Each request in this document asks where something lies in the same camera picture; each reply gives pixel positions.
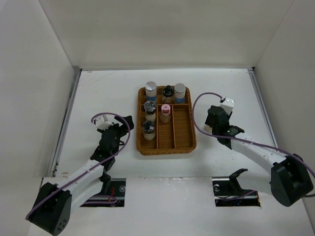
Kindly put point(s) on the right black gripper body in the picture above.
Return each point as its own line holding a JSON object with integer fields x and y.
{"x": 207, "y": 122}

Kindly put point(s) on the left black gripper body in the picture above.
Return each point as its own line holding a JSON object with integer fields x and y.
{"x": 120, "y": 131}

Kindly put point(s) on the black-cap white powder bottle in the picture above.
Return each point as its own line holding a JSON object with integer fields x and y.
{"x": 149, "y": 130}

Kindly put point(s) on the pink-cap spice bottle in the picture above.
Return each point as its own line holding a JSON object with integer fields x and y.
{"x": 165, "y": 115}

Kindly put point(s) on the blue-label jar silver lid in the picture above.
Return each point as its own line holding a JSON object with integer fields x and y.
{"x": 179, "y": 93}
{"x": 151, "y": 91}

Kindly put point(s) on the black pointed-cap spice bottle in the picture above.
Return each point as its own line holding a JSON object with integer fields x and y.
{"x": 168, "y": 95}

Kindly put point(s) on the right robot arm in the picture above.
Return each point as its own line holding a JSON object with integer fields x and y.
{"x": 289, "y": 179}

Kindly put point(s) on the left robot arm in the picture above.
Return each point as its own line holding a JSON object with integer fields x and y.
{"x": 55, "y": 202}

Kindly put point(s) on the brown wicker divided tray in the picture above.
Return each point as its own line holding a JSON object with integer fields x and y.
{"x": 175, "y": 137}

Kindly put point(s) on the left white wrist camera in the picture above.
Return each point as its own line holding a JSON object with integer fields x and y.
{"x": 102, "y": 122}

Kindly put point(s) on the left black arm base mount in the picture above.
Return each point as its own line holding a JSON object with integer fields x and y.
{"x": 112, "y": 194}

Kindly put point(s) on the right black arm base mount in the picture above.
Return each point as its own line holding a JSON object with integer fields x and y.
{"x": 229, "y": 193}

